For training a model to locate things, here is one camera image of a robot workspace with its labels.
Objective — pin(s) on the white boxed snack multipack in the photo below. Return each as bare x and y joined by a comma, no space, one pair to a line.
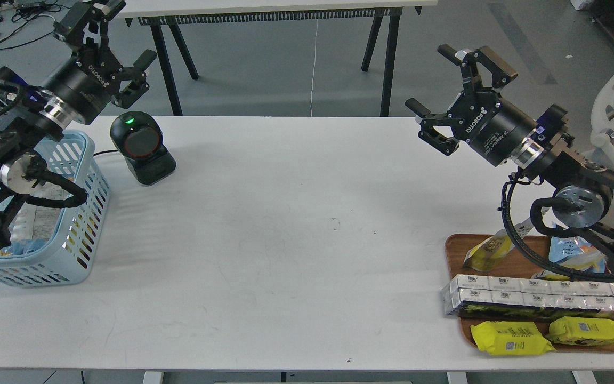
511,298

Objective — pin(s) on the light blue plastic basket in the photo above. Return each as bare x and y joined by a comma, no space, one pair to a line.
68,256

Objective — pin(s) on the yellow snack pack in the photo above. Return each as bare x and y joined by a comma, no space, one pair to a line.
582,331
510,338

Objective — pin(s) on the black barcode scanner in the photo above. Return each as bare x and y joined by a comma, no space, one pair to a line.
138,137

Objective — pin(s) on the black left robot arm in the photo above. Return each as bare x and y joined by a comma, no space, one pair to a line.
22,169

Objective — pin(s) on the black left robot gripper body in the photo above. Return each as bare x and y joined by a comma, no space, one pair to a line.
80,88

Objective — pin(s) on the white background table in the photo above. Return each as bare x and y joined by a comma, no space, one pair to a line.
156,14

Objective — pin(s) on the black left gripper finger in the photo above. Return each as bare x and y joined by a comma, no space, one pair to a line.
131,81
92,14

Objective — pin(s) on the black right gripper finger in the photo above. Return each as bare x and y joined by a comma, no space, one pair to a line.
428,123
469,60

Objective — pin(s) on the blue snack bag in basket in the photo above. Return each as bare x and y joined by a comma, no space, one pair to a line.
23,247

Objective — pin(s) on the yellow white snack pouch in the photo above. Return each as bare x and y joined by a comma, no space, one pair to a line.
486,255

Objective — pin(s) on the yellow snack pack left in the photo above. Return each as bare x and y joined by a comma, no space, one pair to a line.
510,338

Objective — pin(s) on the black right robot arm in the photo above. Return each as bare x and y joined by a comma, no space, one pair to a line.
583,201

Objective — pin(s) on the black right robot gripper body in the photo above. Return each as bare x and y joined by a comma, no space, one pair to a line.
494,128

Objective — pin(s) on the yellow snack pack right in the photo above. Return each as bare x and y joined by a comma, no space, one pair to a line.
582,331

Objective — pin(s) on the white snack bag in basket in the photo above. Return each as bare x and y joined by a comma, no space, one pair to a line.
36,222

